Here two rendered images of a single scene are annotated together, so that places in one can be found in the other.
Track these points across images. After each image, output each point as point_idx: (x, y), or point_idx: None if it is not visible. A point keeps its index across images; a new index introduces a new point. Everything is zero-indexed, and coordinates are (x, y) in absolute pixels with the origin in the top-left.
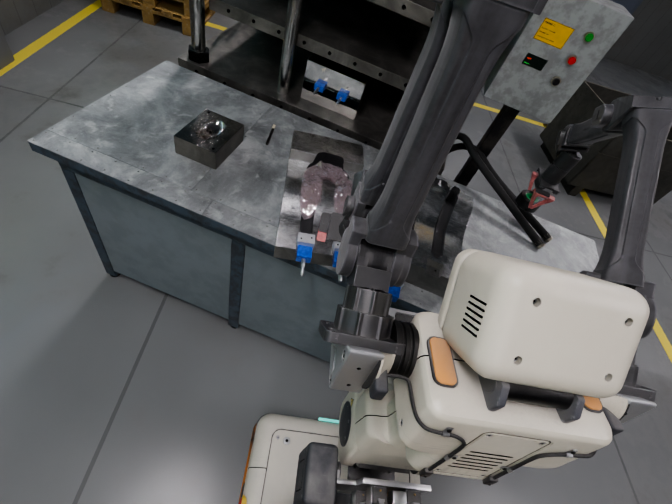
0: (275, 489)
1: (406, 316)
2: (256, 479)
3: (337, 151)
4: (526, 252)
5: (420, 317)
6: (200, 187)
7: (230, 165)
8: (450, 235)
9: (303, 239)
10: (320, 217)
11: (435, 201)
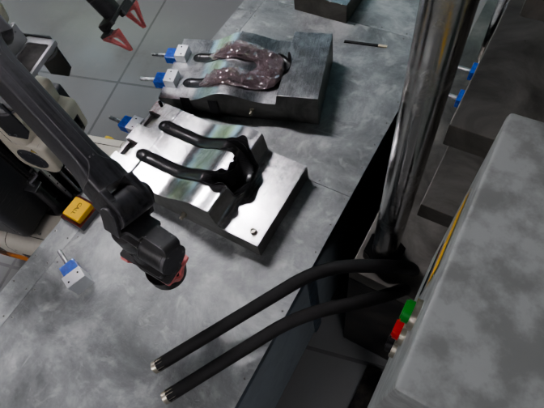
0: (105, 152)
1: (43, 51)
2: (116, 142)
3: (298, 70)
4: (154, 335)
5: None
6: (269, 3)
7: (303, 18)
8: (166, 180)
9: (180, 48)
10: (210, 65)
11: (208, 161)
